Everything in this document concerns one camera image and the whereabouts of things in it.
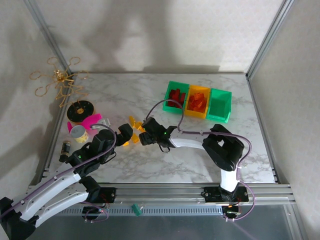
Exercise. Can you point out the yellow lego brick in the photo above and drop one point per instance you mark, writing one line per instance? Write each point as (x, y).
(132, 119)
(138, 126)
(126, 143)
(135, 138)

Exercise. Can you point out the red lego brick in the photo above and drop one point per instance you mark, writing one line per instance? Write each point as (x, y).
(171, 102)
(173, 94)
(180, 105)
(177, 100)
(178, 92)

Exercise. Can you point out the slim red lego piece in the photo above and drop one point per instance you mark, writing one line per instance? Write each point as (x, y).
(183, 97)

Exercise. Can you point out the long orange lego brick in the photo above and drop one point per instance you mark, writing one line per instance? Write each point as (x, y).
(191, 103)

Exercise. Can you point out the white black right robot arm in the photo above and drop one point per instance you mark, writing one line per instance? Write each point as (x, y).
(187, 142)

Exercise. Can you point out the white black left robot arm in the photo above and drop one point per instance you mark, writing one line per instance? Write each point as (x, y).
(50, 190)

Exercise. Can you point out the green bin with notched rim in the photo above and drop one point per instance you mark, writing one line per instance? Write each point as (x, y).
(166, 106)

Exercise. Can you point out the small white yellow can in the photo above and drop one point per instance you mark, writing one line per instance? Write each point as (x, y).
(79, 133)

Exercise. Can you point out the pink plastic cup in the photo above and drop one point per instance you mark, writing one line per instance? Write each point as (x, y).
(93, 118)

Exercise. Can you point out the yellow plastic bin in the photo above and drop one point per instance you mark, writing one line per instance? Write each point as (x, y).
(187, 113)

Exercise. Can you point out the small dark bottle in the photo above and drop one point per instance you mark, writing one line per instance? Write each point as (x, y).
(65, 150)

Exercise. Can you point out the pink plastic piece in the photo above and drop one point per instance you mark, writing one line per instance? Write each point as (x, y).
(69, 126)

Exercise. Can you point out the black round disc gold centre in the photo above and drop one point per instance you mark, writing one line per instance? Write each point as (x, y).
(86, 108)

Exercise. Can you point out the black left controller box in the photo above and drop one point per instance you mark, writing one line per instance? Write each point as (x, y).
(90, 211)

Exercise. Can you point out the black controller box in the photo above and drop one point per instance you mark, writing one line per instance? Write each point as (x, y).
(90, 211)
(231, 211)

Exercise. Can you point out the green plastic bin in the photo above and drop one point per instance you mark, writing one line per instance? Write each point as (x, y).
(218, 107)

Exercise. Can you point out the green connector block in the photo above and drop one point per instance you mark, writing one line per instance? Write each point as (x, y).
(136, 210)

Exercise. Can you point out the black right controller box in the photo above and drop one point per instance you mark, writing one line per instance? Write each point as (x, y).
(231, 211)

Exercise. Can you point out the left aluminium side rail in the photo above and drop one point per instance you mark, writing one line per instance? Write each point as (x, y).
(59, 120)

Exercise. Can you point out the aluminium side rail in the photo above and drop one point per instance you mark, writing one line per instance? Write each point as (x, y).
(255, 100)
(59, 120)

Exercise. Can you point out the aluminium front rail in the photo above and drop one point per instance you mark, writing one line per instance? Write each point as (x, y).
(162, 192)

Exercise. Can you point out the right aluminium side rail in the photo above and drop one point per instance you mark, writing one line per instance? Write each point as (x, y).
(255, 100)

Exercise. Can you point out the left aluminium corner post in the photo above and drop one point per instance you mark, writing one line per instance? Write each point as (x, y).
(48, 35)

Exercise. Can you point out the aluminium corner post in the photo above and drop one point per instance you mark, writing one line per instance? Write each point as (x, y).
(48, 35)
(268, 37)

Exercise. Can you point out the right aluminium corner post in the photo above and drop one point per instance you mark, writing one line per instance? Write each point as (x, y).
(268, 37)

